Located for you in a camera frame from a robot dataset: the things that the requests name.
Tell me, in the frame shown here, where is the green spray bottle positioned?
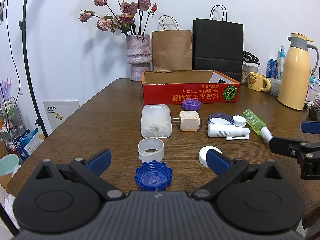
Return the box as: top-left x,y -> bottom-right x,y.
242,109 -> 273,142

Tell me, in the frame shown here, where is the small white ribbed cap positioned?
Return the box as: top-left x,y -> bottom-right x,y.
232,115 -> 246,127

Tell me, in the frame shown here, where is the white spray bottle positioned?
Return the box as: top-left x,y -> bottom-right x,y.
207,124 -> 250,140

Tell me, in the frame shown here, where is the white ribbed plastic cap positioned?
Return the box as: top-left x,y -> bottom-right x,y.
199,146 -> 222,167

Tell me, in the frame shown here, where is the blue toothed plastic cap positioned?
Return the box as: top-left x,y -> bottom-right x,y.
135,160 -> 172,192

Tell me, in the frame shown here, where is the white tape roll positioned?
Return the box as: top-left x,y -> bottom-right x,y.
138,138 -> 164,163

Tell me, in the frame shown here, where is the purple toothed plastic cap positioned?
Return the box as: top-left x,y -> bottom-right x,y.
182,99 -> 201,111

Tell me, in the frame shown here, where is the translucent plastic container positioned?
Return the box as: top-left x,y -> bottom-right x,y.
140,105 -> 172,138

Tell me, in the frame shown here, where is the yellow thermos jug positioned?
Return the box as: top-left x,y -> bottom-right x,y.
277,33 -> 319,111

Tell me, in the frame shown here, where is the grey ceramic cup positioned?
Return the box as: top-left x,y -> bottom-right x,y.
267,77 -> 281,96

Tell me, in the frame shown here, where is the blue soda can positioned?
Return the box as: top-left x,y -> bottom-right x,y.
266,59 -> 278,79

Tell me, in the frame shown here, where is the yellow bear mug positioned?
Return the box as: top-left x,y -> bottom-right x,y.
247,72 -> 271,92

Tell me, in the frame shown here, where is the clear glass bottle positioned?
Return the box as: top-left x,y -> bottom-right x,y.
276,46 -> 285,80

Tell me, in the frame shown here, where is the clear jar with black clip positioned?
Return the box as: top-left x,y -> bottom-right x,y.
241,51 -> 260,85

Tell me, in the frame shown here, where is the black paper bag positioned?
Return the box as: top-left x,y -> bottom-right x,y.
192,4 -> 244,82

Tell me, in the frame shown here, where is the red cardboard box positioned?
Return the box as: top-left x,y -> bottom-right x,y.
142,70 -> 240,105

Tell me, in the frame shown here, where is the brown paper bag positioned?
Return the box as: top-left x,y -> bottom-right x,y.
152,15 -> 192,72

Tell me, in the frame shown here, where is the mottled purple ceramic vase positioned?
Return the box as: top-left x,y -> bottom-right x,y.
126,35 -> 152,81

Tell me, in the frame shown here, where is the black light stand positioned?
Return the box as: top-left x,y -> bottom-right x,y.
18,0 -> 48,139

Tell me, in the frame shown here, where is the dried pink rose bouquet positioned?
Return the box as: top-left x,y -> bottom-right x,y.
79,0 -> 158,36

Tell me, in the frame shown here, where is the white booklet against wall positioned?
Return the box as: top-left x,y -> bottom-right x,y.
43,100 -> 80,131

